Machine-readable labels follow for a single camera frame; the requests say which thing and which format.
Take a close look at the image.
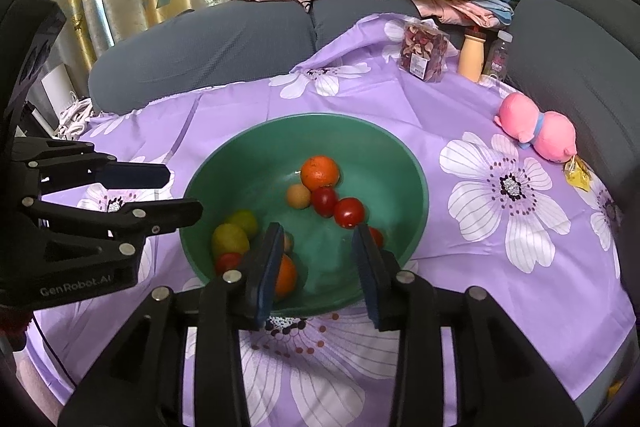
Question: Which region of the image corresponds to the pink plush toy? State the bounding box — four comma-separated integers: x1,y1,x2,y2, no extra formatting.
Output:
494,93,577,162

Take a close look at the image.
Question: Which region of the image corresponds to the clear snack bag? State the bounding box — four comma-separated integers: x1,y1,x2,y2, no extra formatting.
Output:
398,19,451,84

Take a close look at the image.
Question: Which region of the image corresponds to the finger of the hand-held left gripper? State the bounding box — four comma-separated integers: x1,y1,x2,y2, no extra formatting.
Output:
21,199,204,261
11,137,174,194

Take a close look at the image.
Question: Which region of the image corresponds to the grey sofa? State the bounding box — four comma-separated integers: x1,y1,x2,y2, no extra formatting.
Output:
89,0,640,188

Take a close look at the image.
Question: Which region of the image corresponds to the beige plastic bottle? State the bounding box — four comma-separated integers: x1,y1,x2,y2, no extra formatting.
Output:
457,28,488,82

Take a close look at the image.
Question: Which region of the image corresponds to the large orange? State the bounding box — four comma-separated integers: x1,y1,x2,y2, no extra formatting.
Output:
300,155,342,189

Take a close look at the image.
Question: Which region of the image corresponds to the dark red tomato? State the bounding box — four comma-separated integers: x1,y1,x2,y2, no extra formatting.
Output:
310,187,339,218

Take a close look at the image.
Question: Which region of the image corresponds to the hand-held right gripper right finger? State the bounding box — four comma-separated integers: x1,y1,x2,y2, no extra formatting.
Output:
351,223,583,427

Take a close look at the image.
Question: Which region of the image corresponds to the clear plastic bottle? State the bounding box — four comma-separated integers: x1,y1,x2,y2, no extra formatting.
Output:
480,29,514,82

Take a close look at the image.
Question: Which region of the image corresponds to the tan yellow plum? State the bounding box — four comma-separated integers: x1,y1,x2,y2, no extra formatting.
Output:
286,184,312,210

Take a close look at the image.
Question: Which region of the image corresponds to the yellow packet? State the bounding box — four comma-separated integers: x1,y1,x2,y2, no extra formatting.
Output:
564,156,593,192

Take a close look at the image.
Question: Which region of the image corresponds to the green plastic bowl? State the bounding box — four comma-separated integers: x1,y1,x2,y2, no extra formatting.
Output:
179,113,431,317

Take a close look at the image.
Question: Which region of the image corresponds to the purple floral tablecloth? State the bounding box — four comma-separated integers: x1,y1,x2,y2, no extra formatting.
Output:
22,13,638,427

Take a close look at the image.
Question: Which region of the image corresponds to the small orange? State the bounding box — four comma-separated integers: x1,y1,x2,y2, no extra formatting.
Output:
274,253,299,300

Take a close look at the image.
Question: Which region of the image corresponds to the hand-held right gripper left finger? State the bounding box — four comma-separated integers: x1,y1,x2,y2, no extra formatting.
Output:
57,222,286,427

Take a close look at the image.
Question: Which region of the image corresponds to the black cable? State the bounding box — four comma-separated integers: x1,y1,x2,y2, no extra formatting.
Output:
31,313,77,389

